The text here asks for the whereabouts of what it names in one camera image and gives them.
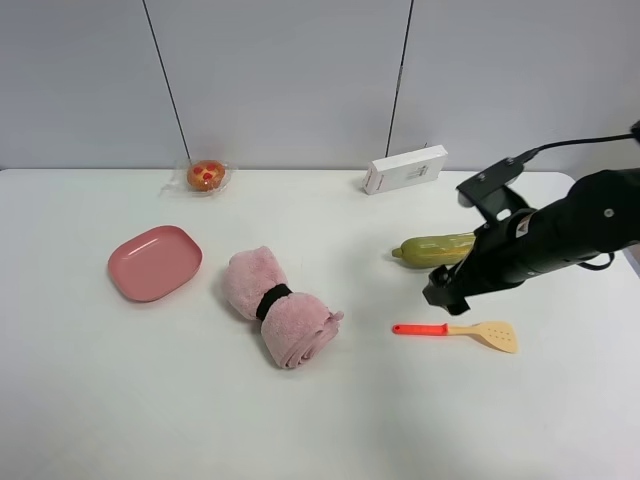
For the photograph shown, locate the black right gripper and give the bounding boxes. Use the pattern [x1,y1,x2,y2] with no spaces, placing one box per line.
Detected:
[422,212,538,316]

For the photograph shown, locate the orange handled yellow spatula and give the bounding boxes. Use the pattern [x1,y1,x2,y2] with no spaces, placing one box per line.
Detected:
[391,321,519,354]

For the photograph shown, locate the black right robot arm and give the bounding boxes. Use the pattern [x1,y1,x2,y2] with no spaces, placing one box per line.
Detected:
[423,169,639,315]

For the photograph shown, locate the toy corn cob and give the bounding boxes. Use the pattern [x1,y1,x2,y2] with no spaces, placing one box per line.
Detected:
[391,233,475,269]

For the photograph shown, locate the white cardboard box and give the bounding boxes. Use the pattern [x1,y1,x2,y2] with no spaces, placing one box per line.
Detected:
[362,145,448,195]

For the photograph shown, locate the rolled pink towel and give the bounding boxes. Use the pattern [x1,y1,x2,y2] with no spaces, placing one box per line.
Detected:
[222,246,344,369]

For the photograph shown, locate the wrapped fruit pastry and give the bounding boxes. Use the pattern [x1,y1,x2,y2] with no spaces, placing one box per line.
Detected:
[160,159,236,197]

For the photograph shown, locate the pink square plate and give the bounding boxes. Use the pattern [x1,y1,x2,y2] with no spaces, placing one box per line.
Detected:
[107,225,203,303]

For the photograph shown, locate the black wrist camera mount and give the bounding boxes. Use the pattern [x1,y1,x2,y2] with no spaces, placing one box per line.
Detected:
[457,157,529,225]

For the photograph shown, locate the black camera cable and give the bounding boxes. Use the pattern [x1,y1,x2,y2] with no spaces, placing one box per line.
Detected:
[519,121,640,164]

